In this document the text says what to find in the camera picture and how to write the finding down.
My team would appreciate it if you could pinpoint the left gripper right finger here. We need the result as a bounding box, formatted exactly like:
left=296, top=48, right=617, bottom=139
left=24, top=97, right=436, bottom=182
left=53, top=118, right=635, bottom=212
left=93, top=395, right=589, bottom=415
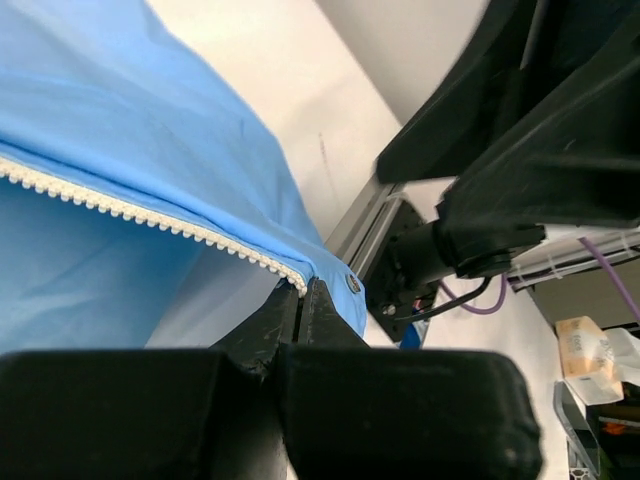
left=277, top=283, right=543, bottom=479

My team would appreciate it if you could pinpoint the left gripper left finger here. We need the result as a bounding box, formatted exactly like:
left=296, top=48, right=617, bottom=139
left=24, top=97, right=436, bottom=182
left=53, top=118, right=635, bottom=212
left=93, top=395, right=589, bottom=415
left=1, top=287, right=299, bottom=479

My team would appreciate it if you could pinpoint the light blue zip jacket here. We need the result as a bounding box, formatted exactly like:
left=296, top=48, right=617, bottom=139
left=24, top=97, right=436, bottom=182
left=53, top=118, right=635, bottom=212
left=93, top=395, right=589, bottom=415
left=1, top=1, right=367, bottom=352

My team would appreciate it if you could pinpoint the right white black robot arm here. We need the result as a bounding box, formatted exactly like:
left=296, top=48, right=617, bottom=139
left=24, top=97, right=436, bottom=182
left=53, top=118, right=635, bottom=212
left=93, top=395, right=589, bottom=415
left=375, top=1, right=639, bottom=301

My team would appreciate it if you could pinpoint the tissue box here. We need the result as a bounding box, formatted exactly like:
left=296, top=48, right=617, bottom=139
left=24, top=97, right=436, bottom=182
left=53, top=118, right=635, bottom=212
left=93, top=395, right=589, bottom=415
left=555, top=316, right=624, bottom=406

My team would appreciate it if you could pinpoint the aluminium table frame rail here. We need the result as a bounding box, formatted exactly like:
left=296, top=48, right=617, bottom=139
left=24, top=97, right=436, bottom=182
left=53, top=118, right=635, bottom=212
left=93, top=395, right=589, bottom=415
left=325, top=178, right=406, bottom=280

